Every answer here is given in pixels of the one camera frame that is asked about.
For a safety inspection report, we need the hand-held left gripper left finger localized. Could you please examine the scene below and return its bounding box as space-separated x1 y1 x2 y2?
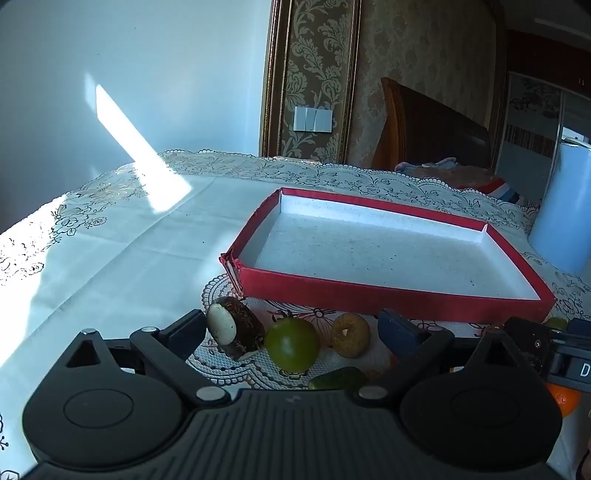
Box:
65 309 232 407

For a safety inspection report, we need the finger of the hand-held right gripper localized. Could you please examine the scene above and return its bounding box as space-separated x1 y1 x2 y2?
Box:
504 318 553 377

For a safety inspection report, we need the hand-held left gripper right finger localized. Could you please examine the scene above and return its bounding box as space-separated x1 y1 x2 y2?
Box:
344 310 514 402

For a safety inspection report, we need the orange tangerine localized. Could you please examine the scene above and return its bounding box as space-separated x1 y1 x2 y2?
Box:
547 383 583 418

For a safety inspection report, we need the yellowish brown round fruit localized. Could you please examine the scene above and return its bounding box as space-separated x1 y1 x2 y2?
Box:
329 312 371 358

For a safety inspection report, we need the dark eggplant piece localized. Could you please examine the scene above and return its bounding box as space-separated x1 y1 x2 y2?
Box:
206 296 266 361

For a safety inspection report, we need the green cucumber piece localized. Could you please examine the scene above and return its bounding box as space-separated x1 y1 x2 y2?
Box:
308 367 369 391

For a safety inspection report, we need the red cardboard box tray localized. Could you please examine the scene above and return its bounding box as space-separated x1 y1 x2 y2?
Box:
219 187 557 324

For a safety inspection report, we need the green tangerine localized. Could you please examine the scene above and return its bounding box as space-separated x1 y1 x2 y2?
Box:
264 318 321 374

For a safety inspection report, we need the white electric kettle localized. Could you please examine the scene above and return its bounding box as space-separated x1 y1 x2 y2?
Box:
527 137 591 276

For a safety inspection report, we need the red white blue striped cloth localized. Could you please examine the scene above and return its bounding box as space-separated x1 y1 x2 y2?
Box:
480 175 525 204

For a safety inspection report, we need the pink printed quilt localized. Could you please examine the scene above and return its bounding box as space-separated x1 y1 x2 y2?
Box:
394 158 497 190

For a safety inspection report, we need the brown wooden headboard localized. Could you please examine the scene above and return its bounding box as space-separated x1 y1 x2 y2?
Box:
372 77 491 171

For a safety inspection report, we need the sliding door wardrobe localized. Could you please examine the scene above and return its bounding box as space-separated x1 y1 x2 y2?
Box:
494 69 591 204

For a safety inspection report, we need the white wall switch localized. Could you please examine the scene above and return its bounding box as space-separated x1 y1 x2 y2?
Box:
294 105 336 134

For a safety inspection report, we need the ornate framed wall panel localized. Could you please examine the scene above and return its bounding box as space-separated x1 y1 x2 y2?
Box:
259 0 363 164

